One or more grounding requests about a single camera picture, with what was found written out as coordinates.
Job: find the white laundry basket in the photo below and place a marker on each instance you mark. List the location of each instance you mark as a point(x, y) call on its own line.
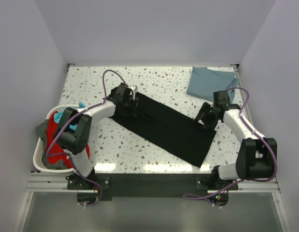
point(38, 162)

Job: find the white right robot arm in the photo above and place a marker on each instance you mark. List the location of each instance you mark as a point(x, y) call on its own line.
point(257, 156)

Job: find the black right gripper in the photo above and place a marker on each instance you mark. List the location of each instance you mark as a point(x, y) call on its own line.
point(208, 115)

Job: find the black t-shirt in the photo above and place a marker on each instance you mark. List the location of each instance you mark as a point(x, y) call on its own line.
point(168, 129)

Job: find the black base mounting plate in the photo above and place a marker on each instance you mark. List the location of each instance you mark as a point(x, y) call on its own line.
point(156, 185)

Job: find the dark grey t-shirt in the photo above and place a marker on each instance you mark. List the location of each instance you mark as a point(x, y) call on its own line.
point(41, 131)

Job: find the red t-shirt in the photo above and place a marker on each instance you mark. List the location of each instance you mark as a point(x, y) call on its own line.
point(56, 160)

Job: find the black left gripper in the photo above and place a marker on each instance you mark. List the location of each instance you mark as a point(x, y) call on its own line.
point(129, 106)

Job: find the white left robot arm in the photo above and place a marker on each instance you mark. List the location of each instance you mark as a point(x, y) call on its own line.
point(73, 130)

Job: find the folded grey-blue t-shirt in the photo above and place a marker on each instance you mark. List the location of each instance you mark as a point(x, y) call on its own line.
point(204, 82)

